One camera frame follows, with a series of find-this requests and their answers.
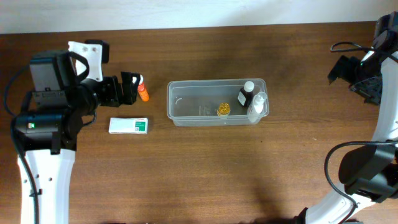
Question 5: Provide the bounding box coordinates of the small gold lid jar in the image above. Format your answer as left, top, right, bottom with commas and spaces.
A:
216, 103, 231, 116

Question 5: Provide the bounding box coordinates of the white spray bottle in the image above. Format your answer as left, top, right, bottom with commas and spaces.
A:
248, 91, 267, 123

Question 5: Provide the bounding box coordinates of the dark brown syrup bottle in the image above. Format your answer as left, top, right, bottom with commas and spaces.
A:
238, 81, 254, 107

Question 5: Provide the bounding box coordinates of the orange tablet tube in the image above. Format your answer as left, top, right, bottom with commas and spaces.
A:
137, 75, 150, 102

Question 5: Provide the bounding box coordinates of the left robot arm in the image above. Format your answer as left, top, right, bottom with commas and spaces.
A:
10, 50, 141, 223

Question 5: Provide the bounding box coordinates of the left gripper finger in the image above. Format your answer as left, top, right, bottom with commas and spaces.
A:
122, 83, 137, 105
121, 72, 141, 85

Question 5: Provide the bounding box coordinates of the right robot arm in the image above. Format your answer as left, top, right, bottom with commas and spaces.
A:
292, 11, 397, 223

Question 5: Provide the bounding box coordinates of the white green medicine box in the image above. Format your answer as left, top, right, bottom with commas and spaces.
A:
108, 118, 148, 134

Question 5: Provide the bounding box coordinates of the clear plastic container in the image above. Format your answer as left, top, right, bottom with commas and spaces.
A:
167, 78, 270, 126

